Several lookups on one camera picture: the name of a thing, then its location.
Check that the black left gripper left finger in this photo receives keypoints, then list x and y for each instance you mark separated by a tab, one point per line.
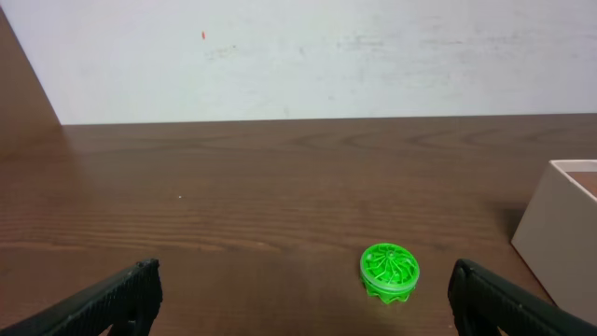
126	303

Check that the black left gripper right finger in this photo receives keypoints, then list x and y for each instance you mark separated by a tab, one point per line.
484	303

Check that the green round gear toy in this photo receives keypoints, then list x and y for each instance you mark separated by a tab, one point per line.
389	272

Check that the white cardboard box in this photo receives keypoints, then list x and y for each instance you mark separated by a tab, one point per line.
556	237

